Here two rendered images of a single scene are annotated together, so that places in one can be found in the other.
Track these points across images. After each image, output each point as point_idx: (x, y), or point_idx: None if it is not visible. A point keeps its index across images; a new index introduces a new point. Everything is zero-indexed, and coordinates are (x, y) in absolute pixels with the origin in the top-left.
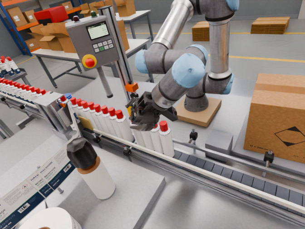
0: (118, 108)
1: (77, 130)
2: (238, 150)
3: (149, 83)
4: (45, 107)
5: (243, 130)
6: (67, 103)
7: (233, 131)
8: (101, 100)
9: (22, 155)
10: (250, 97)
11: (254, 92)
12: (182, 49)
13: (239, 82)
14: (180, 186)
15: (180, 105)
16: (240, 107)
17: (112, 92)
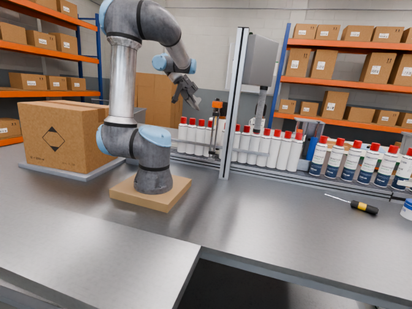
0: (287, 200)
1: (260, 133)
2: (122, 157)
3: (291, 265)
4: (303, 124)
5: (106, 166)
6: (316, 145)
7: (115, 171)
8: (346, 216)
9: (324, 167)
10: (47, 205)
11: (106, 107)
12: (166, 56)
13: (19, 246)
14: None
15: (178, 186)
16: (82, 192)
17: (354, 235)
